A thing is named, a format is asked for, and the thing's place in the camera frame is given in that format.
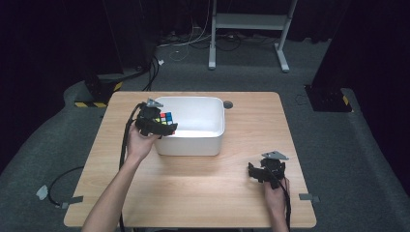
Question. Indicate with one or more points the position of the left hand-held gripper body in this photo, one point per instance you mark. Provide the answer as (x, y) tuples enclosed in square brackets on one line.
[(149, 121)]

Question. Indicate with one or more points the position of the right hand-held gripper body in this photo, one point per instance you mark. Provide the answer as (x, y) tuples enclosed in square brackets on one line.
[(274, 169)]

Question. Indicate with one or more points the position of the multicoloured puzzle cube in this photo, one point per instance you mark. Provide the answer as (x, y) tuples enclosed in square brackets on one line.
[(166, 118)]

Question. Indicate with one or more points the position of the white plastic bin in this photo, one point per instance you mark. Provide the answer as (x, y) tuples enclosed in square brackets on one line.
[(196, 129)]

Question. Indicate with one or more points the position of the person's left hand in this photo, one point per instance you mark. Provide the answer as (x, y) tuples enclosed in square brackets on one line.
[(140, 145)]

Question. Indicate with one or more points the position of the person's right hand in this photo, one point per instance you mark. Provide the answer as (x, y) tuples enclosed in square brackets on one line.
[(275, 198)]

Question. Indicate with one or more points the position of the grey tape strip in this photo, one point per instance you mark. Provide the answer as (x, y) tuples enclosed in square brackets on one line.
[(308, 197), (72, 201)]

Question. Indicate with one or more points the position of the black base with yellow stripes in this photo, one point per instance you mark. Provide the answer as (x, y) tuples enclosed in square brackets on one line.
[(327, 98), (96, 92)]

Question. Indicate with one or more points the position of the grey round table grommet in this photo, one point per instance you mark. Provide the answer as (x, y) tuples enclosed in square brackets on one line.
[(228, 104)]

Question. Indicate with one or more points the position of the white metal stand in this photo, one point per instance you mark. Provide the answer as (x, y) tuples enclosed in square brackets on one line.
[(251, 21)]

